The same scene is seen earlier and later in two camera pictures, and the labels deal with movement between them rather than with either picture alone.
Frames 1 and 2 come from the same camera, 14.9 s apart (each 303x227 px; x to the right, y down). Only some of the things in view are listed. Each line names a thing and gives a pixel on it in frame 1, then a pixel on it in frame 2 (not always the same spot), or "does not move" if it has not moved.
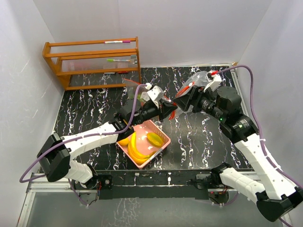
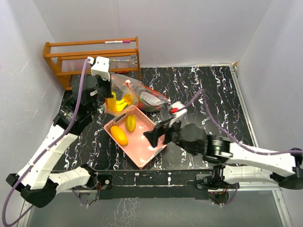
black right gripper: x=196 y=94 → x=152 y=135
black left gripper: x=164 y=108 → x=108 y=82
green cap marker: x=111 y=60 does not move
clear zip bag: x=198 y=79 → x=125 y=92
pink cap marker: x=117 y=41 does not move
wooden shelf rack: x=98 y=56 does not move
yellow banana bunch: x=135 y=153 → x=114 y=105
